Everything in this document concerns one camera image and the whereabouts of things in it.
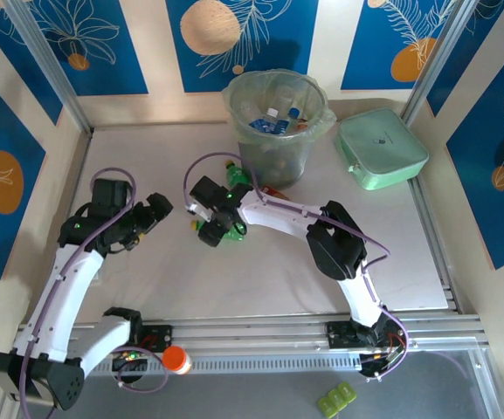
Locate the large green bottle yellow cap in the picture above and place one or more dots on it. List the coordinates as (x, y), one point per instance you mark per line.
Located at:
(235, 235)

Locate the small green soda bottle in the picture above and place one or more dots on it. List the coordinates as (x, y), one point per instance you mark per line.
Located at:
(235, 174)

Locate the red-label orange drink bottle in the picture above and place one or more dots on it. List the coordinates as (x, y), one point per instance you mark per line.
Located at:
(270, 190)

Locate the blue-label bottle white cap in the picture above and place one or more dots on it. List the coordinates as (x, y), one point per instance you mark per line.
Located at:
(265, 125)

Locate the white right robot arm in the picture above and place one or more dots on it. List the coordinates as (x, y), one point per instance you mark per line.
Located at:
(278, 216)

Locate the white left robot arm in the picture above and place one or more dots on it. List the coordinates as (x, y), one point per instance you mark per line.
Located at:
(59, 297)

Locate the grey translucent waste bin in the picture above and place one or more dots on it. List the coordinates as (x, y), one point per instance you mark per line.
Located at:
(273, 170)

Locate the pale green bin liner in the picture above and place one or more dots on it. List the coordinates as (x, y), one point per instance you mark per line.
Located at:
(243, 131)

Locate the orange-capped pill bottle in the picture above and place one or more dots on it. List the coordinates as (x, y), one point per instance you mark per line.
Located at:
(174, 358)

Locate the mint green zip case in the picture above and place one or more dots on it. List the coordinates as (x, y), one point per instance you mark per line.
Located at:
(378, 144)

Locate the lime green segmented case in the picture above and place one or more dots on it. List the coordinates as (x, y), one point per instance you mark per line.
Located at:
(336, 399)

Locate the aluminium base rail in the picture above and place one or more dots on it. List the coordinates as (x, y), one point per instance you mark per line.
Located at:
(256, 331)

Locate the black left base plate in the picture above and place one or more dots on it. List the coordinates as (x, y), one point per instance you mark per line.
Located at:
(160, 338)

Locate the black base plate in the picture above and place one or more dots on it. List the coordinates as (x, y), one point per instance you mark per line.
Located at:
(339, 336)
(160, 338)

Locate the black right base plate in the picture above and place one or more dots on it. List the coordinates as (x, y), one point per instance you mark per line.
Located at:
(339, 336)

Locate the black electronics bracket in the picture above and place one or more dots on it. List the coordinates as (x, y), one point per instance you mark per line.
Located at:
(378, 362)
(129, 366)

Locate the aluminium frame post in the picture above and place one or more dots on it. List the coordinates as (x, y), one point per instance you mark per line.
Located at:
(439, 57)
(46, 52)

